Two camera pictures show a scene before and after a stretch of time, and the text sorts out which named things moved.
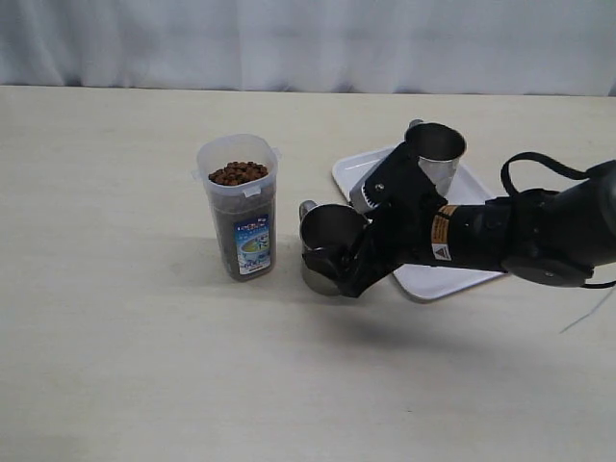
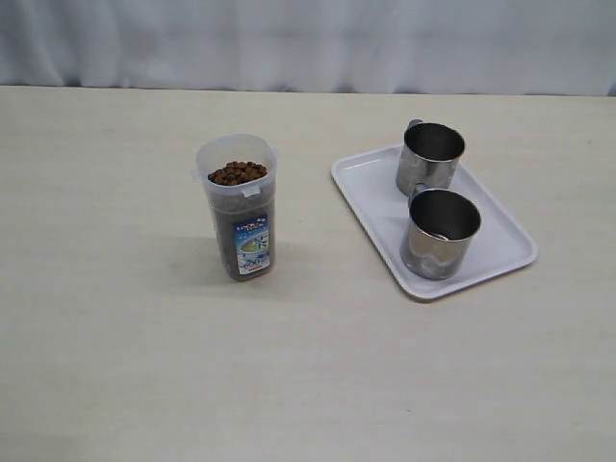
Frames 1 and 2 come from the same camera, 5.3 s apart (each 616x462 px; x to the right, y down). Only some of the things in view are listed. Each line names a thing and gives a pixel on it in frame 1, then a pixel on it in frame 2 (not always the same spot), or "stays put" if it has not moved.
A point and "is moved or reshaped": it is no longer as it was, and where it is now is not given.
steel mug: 438,149 stays put
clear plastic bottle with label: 241,170 stays put
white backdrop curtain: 565,47 stays put
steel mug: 331,226 is moved or reshaped
